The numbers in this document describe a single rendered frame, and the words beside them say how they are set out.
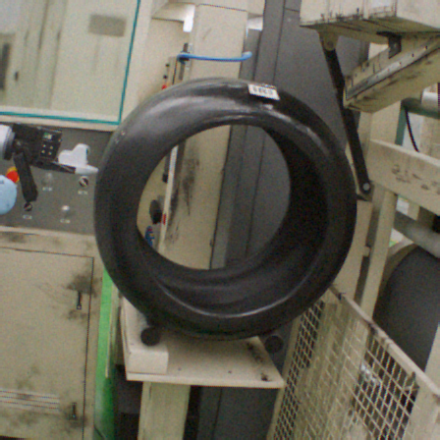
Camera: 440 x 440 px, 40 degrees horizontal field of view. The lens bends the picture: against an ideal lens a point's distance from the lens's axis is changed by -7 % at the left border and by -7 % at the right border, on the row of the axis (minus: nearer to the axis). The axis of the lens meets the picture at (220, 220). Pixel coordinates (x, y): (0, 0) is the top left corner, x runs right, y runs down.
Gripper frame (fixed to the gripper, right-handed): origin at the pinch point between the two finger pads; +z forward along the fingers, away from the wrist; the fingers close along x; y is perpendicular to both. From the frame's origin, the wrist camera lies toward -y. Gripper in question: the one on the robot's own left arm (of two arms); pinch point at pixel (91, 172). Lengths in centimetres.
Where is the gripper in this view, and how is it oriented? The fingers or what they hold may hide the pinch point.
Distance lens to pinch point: 138.7
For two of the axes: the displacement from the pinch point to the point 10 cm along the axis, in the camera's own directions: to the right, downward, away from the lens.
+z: 9.5, 2.2, 2.3
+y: 2.7, -9.4, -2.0
